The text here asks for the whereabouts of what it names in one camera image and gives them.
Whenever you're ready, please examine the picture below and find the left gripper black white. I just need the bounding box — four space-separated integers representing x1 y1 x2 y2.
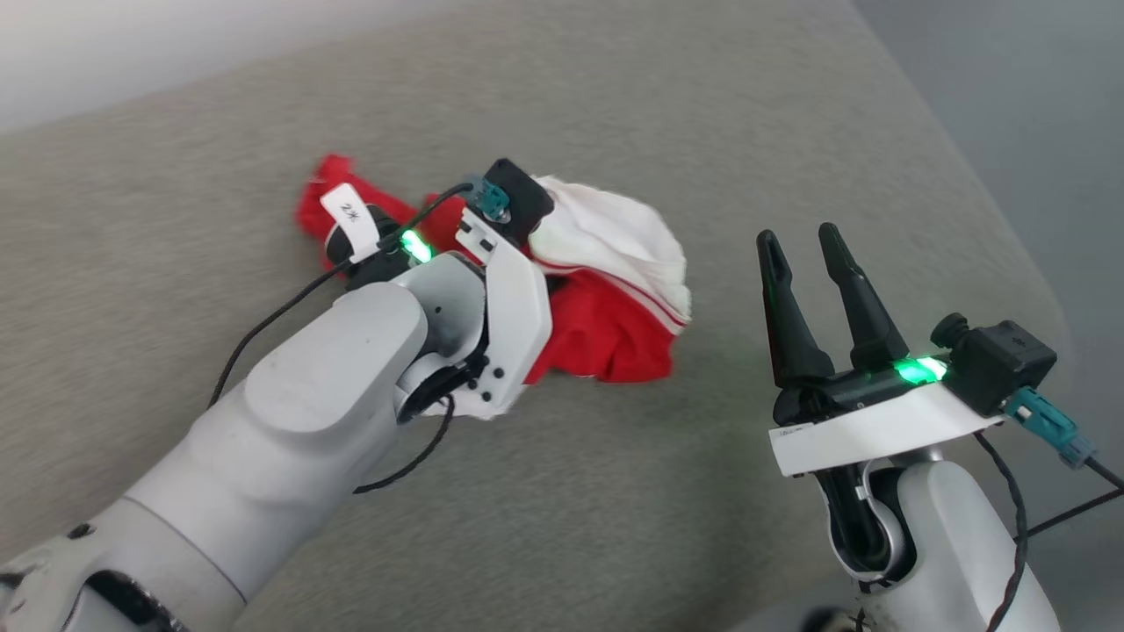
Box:
323 183 554 421

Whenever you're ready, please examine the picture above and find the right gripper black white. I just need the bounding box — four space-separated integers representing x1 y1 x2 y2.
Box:
757 221 1004 478

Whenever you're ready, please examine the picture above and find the red and white garment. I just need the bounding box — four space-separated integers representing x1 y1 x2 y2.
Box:
294 154 695 384

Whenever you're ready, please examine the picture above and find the grey fabric sofa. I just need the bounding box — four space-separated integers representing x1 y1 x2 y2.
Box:
0 0 1081 632

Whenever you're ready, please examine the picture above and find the black cable with teal plug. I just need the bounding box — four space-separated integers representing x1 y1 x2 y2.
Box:
206 178 512 495
973 386 1124 632

